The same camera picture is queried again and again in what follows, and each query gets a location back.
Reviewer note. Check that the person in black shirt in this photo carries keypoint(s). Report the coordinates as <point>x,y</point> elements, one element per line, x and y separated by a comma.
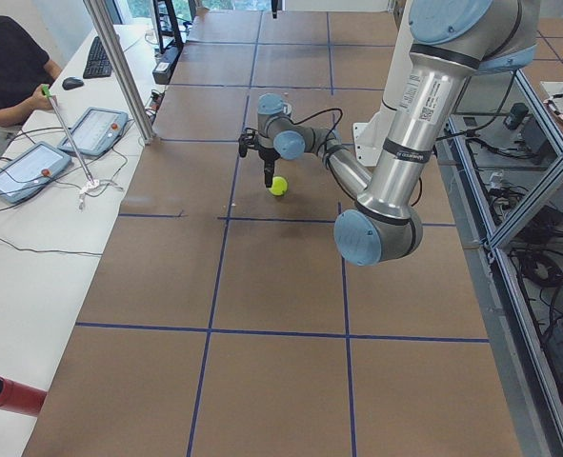
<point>25,68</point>

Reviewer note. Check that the yellow tennis ball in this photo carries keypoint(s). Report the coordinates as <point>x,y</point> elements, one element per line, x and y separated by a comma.
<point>279,186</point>

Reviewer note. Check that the black computer mouse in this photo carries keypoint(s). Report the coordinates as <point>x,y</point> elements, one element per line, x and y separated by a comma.
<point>71,83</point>

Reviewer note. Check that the black computer box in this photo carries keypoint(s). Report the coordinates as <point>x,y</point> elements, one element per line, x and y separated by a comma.
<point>165,66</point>

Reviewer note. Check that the far teach pendant tablet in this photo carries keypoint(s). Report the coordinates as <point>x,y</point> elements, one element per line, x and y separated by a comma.
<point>97,130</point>

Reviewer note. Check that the aluminium frame rack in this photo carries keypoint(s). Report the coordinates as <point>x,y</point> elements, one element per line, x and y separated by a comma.
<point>507,186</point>

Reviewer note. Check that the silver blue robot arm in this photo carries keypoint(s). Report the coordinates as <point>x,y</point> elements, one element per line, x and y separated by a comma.
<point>451,42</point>

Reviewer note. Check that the red cylinder tube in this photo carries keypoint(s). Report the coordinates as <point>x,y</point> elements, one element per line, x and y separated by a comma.
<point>20,398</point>

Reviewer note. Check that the black power adapter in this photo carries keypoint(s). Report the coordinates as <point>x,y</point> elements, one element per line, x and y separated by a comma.
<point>516,115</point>

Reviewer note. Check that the teach pendant tablet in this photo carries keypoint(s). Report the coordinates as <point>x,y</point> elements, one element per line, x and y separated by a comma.
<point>31,171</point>
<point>97,130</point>

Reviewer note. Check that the aluminium frame post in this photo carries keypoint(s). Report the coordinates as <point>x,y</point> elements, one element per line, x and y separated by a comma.
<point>106,32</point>

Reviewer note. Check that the metal reach stick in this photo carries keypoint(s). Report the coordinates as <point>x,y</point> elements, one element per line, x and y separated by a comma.
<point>92,184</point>

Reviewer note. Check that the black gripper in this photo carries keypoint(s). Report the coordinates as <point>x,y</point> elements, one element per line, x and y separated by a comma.
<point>266,157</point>

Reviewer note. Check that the near teach pendant tablet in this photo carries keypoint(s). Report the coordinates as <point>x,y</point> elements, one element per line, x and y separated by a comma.
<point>31,171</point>

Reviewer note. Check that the black keyboard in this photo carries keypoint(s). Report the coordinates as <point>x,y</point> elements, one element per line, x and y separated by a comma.
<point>98,64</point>

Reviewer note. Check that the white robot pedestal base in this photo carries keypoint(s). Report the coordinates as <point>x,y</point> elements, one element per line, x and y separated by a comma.
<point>368,138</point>

